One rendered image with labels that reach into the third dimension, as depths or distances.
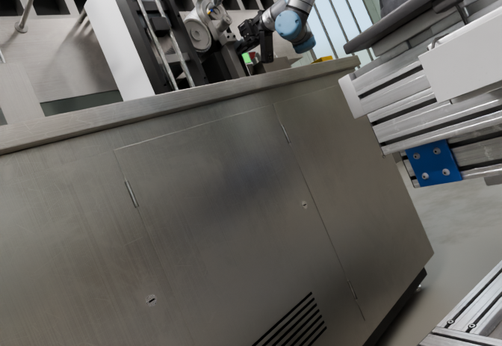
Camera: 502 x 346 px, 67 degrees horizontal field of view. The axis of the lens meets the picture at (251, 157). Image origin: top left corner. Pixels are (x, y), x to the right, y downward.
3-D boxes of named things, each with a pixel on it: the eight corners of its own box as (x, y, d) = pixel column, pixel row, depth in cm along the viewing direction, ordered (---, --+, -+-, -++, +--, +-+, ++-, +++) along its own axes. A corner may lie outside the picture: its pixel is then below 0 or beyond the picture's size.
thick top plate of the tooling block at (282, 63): (267, 74, 145) (261, 60, 145) (210, 112, 175) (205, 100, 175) (292, 69, 156) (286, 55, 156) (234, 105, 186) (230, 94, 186)
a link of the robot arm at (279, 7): (299, 10, 119) (288, -15, 119) (276, 28, 127) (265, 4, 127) (313, 9, 124) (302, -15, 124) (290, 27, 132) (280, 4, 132)
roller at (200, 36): (190, 51, 129) (176, 18, 129) (157, 82, 148) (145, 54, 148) (216, 48, 137) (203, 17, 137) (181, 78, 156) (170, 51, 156)
